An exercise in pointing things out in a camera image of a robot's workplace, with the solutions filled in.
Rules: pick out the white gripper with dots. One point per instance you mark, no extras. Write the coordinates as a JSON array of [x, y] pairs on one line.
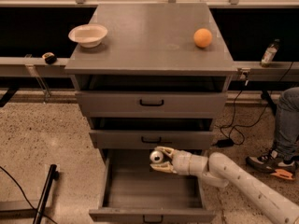
[[180, 161]]

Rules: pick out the green soda can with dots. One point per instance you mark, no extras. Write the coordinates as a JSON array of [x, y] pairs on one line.
[[156, 156]]

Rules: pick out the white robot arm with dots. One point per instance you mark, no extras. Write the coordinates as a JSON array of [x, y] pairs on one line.
[[218, 170]]

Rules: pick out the grey open bottom drawer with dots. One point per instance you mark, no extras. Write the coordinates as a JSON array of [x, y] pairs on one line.
[[133, 193]]

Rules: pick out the grey middle drawer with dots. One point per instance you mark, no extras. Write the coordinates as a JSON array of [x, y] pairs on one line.
[[150, 139]]

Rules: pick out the grey drawer cabinet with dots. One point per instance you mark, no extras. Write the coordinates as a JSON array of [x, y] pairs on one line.
[[150, 48]]

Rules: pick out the grey top drawer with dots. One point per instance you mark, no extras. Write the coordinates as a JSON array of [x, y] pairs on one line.
[[135, 104]]

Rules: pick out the black metal stand leg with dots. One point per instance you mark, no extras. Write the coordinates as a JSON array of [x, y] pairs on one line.
[[53, 174]]

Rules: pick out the grey orange sneaker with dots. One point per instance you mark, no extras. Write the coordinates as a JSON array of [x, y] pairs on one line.
[[274, 164]]

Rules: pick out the blue jeans leg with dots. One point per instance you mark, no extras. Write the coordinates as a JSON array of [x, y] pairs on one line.
[[287, 124]]

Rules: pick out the orange fruit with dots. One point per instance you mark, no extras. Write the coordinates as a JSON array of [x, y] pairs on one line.
[[202, 38]]

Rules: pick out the white paper bowl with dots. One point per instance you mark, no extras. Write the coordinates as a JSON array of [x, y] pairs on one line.
[[88, 35]]

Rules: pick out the glass bottle with label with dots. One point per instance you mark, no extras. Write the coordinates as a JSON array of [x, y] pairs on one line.
[[270, 53]]

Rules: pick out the black yellow tape measure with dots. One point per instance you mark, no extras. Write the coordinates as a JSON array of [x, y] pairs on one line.
[[49, 57]]

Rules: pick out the metal clamp on rail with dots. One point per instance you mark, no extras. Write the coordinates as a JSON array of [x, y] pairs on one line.
[[243, 73]]

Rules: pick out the grey metal rail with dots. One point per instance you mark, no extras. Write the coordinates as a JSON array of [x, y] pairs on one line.
[[36, 67]]

